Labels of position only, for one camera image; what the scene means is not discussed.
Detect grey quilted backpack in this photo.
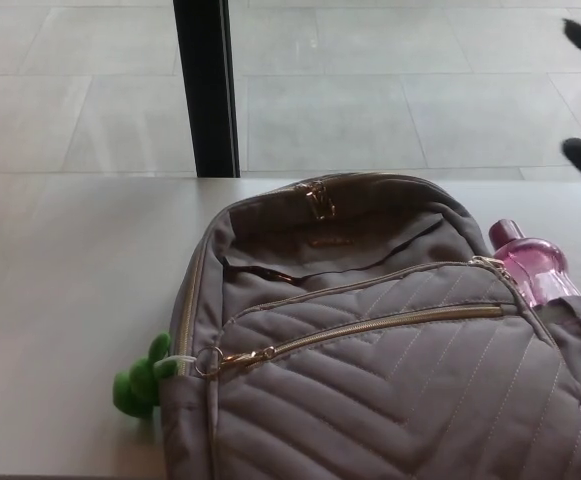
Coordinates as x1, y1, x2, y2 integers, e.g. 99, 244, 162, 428
162, 171, 581, 480

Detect pink translucent water bottle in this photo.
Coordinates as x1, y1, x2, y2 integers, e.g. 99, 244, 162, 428
487, 218, 581, 309

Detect green plush keychain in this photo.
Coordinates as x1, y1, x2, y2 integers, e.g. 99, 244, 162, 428
113, 333, 221, 418

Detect black vertical window post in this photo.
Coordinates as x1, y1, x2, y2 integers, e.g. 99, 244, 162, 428
172, 0, 242, 179

